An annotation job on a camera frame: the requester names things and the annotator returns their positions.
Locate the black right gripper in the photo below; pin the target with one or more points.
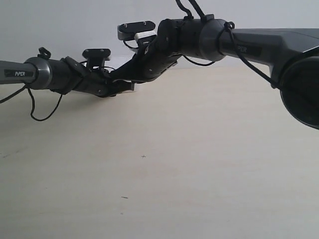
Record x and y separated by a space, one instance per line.
149 63

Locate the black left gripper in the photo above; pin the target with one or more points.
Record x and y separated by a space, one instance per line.
95 82

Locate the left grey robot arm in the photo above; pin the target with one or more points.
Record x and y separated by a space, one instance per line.
62 76

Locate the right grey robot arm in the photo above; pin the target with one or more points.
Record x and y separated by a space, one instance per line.
288 58

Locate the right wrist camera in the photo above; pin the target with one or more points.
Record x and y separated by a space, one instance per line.
127 31

